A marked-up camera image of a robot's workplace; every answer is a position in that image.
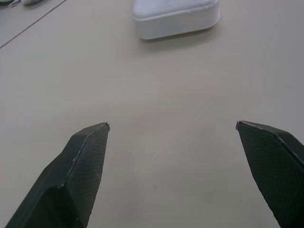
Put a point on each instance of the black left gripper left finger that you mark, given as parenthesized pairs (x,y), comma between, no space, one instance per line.
(71,180)

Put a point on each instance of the white plastic box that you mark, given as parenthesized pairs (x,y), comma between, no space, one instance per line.
(175,17)

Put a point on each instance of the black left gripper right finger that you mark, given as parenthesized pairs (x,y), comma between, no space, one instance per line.
(275,171)

